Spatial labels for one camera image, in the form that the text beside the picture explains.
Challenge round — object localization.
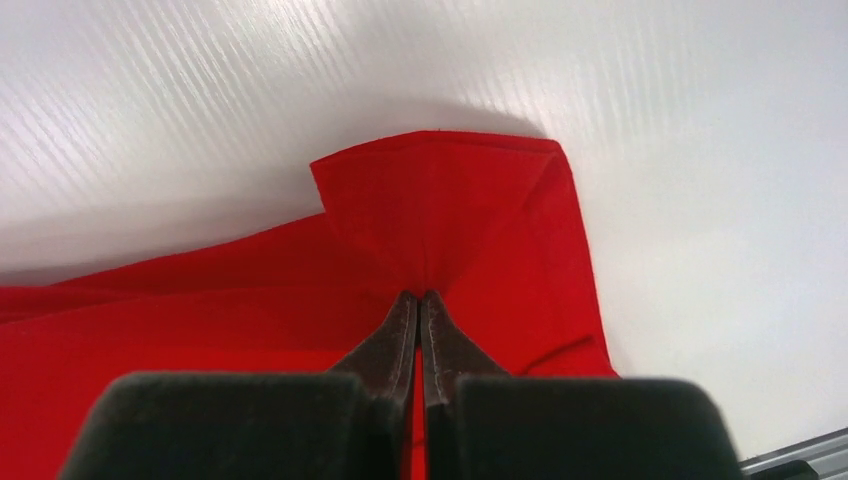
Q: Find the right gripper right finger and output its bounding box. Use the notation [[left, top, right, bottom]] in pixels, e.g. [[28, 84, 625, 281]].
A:
[[419, 291, 742, 479]]

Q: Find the red t-shirt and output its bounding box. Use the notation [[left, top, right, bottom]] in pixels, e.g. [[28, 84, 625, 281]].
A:
[[1, 131, 613, 479]]

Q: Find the aluminium frame rail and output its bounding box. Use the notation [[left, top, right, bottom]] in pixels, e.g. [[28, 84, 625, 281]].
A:
[[740, 428, 847, 480]]

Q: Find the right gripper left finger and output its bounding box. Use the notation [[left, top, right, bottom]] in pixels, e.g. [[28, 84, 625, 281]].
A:
[[60, 292, 418, 479]]

